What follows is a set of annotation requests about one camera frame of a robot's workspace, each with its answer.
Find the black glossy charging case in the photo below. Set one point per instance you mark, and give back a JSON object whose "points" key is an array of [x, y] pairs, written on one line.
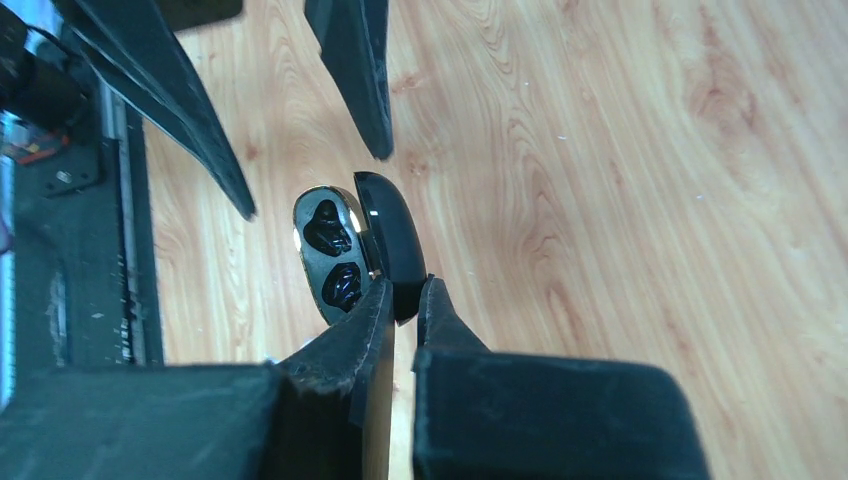
{"points": [[347, 240]]}

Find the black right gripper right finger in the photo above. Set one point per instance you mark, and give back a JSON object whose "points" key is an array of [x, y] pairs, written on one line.
{"points": [[481, 414]]}

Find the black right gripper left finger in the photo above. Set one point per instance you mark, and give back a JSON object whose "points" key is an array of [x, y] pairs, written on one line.
{"points": [[322, 413]]}

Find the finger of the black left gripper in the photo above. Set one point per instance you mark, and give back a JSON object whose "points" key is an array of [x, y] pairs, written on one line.
{"points": [[353, 38], [132, 49]]}

